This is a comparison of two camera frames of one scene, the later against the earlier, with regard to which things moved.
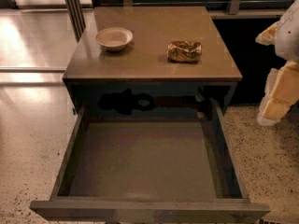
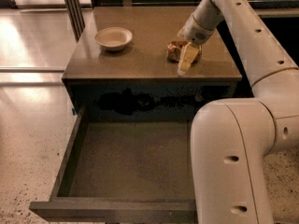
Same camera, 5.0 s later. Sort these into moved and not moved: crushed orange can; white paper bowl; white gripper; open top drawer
Moved: white gripper
Not moved: open top drawer; white paper bowl; crushed orange can
